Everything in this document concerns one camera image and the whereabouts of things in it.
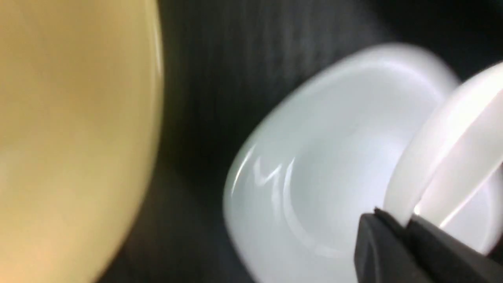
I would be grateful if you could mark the yellow noodle bowl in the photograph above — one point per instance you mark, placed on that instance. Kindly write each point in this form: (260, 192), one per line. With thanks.
(81, 110)

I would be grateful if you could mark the white ceramic soup spoon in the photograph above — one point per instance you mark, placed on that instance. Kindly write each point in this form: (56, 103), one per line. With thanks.
(453, 154)

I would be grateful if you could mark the white square sauce dish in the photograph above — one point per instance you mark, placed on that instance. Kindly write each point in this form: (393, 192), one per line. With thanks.
(324, 156)

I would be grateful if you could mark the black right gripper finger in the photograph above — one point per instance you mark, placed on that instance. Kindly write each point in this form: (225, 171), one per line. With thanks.
(386, 252)

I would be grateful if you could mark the black serving tray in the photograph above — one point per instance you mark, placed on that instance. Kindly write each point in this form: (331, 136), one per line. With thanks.
(228, 63)

